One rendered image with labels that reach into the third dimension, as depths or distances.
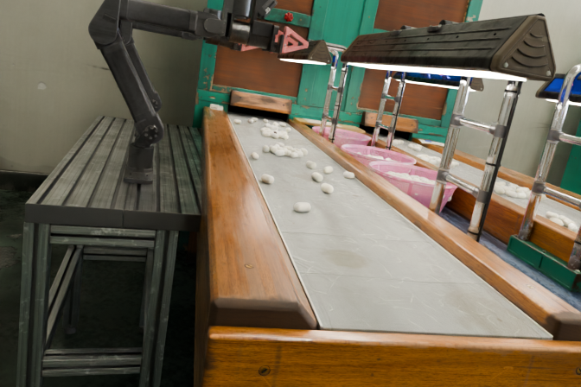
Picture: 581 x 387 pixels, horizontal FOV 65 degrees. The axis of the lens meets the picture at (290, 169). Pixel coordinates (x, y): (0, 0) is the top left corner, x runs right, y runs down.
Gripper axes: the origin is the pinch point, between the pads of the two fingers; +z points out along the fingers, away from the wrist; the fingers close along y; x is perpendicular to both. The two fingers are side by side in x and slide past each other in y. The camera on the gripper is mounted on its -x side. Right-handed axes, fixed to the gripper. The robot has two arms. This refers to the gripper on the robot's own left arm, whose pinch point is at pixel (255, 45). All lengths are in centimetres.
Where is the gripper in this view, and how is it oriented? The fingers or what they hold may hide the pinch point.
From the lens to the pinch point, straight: 187.3
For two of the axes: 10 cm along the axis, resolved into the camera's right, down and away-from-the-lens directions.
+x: -1.8, 9.6, 2.1
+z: 9.5, 1.1, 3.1
